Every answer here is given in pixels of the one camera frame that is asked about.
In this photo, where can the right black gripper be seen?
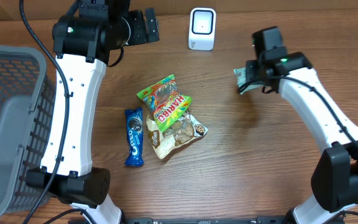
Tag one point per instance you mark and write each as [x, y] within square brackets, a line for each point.
[250, 76]

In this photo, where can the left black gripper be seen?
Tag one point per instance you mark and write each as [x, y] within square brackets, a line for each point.
[142, 36]

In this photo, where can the green haribo gummy bag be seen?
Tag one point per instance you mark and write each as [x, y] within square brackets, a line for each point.
[165, 102]

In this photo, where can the blue oreo cookie pack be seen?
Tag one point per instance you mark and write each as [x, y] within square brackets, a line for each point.
[134, 130]

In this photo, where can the brown cookie snack bag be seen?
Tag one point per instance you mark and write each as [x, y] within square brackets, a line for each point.
[183, 131]

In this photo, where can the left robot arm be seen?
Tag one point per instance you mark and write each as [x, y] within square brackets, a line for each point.
[83, 39]

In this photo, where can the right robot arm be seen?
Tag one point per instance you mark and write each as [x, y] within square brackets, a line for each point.
[334, 182]

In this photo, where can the white barcode scanner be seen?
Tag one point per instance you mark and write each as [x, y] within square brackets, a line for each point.
[202, 29]

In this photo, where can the grey plastic mesh basket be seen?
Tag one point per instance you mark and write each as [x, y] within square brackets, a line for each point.
[26, 107]

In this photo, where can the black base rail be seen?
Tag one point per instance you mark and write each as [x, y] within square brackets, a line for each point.
[257, 220]

